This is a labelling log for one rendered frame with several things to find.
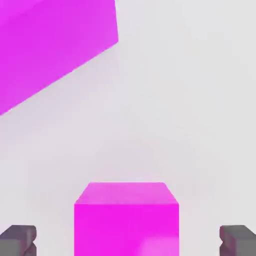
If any small magenta cube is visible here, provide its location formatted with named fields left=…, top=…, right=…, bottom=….
left=73, top=181, right=180, bottom=256

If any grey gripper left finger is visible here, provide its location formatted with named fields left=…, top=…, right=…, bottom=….
left=0, top=224, right=38, bottom=256

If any large magenta box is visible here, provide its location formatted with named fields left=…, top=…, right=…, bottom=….
left=0, top=0, right=119, bottom=117

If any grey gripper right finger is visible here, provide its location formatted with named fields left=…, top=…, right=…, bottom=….
left=219, top=224, right=256, bottom=256

